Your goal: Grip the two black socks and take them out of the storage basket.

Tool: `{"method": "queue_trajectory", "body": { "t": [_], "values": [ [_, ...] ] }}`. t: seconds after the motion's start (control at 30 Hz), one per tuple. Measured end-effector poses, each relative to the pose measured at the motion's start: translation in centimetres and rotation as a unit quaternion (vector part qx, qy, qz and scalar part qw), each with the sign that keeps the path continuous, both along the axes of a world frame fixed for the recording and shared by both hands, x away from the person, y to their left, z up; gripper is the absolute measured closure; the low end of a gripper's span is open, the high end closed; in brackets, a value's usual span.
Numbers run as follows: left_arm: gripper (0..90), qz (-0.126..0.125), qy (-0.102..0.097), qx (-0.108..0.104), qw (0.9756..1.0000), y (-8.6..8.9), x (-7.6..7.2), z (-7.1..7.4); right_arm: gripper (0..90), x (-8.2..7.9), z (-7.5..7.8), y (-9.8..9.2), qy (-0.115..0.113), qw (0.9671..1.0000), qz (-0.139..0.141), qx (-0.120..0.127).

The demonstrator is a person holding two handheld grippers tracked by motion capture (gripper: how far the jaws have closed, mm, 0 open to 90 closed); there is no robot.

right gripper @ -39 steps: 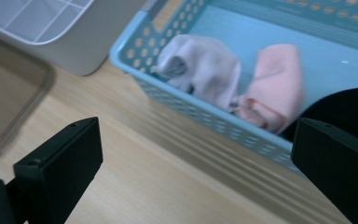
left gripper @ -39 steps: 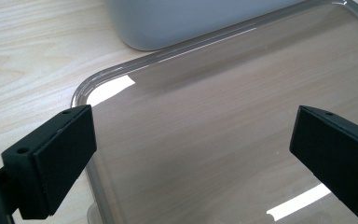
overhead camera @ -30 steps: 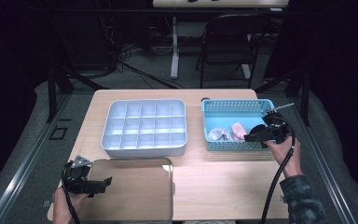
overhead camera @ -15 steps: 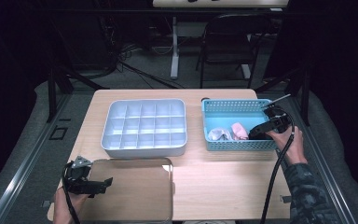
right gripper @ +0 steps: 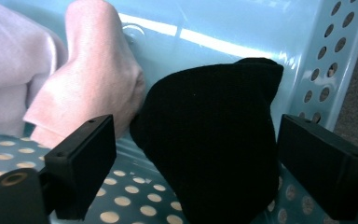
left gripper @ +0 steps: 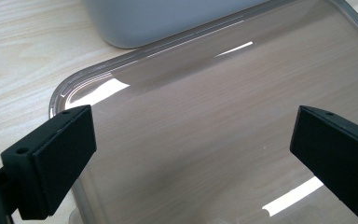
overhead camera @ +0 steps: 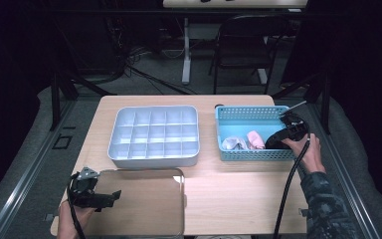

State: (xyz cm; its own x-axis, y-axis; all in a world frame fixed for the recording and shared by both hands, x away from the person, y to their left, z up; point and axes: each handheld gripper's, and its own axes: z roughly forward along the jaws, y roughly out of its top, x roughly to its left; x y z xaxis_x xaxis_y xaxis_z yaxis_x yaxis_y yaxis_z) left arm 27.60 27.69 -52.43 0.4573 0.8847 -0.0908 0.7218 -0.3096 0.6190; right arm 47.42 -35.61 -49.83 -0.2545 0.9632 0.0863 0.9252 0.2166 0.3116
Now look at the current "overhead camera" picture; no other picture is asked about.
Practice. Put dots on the clear plastic box lid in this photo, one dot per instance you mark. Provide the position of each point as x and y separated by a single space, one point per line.
139 202

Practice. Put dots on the black square floor fitting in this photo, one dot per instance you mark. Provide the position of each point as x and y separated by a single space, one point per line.
62 142

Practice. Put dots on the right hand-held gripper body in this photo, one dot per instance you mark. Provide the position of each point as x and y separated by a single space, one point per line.
298 127

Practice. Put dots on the aluminium floor rail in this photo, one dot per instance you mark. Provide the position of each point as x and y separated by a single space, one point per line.
354 199
23 179

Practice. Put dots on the white sock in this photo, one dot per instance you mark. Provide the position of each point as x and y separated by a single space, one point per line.
233 143

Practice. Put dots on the black folding chair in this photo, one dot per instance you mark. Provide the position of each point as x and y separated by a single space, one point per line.
245 43

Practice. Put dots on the black sock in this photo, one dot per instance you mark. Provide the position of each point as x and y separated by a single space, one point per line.
272 145

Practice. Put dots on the person's right hand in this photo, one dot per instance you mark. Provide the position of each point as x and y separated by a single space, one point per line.
311 152

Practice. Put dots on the black metal stand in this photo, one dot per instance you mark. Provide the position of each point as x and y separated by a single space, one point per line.
326 103
55 99

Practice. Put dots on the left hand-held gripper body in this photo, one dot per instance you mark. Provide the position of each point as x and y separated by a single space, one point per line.
81 192

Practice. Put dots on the grey metal table bracket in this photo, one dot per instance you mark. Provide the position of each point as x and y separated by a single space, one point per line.
302 211
49 217

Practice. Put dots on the blue plastic basket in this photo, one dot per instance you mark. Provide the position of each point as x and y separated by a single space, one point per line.
245 124

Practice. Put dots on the person's left hand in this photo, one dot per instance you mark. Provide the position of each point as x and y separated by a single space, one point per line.
68 222

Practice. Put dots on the white-legged desk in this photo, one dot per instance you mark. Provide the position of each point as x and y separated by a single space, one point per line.
186 49

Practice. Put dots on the white compartment box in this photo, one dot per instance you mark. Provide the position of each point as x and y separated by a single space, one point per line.
152 132

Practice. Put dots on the pink sock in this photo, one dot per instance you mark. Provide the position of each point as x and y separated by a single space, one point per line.
256 140

